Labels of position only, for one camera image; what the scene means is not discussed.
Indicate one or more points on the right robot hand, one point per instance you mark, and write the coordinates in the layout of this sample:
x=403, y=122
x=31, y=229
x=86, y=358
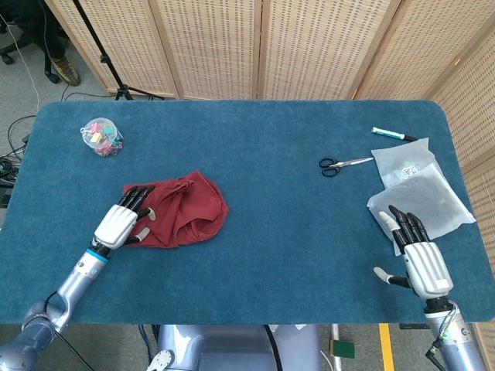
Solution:
x=427, y=270

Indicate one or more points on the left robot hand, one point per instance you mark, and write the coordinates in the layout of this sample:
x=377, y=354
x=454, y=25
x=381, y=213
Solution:
x=116, y=226

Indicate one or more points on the red t-shirt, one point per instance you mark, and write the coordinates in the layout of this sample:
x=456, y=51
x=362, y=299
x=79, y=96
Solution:
x=193, y=201

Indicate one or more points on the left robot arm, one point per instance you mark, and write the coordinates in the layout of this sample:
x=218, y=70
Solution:
x=77, y=278

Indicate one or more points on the white plastic bag dark contents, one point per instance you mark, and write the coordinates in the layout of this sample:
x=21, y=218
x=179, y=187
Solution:
x=437, y=201

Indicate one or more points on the yellow binder clip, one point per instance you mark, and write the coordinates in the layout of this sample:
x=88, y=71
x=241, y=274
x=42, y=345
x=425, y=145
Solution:
x=96, y=138

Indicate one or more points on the clear jar of binder clips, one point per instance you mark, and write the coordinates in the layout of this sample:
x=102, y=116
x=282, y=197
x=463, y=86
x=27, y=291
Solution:
x=102, y=137

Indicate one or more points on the black power strip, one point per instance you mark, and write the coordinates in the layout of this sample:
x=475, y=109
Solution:
x=4, y=199

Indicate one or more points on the green circuit board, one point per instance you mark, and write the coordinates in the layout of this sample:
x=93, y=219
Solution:
x=344, y=349

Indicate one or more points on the white plastic bag with label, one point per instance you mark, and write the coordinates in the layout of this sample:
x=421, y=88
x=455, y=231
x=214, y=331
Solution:
x=398, y=158

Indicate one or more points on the green and white marker pen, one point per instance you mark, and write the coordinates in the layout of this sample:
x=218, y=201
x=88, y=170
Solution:
x=388, y=133

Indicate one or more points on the brown shoe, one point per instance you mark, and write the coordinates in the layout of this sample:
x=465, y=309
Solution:
x=67, y=71

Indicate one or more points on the black tripod stand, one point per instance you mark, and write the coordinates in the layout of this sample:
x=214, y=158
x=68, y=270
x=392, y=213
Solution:
x=104, y=60

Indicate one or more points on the grey-blue robot torso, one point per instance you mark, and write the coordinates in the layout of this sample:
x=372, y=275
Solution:
x=232, y=348

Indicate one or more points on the blue carpet table mat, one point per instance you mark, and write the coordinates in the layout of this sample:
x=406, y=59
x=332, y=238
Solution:
x=270, y=127

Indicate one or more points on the person in dark trousers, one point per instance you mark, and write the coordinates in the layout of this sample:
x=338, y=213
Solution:
x=50, y=38

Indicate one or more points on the black office chair base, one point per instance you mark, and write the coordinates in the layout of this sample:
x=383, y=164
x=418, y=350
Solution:
x=5, y=58

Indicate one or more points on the woven wooden folding screen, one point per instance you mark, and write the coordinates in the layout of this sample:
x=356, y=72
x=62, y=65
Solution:
x=212, y=46

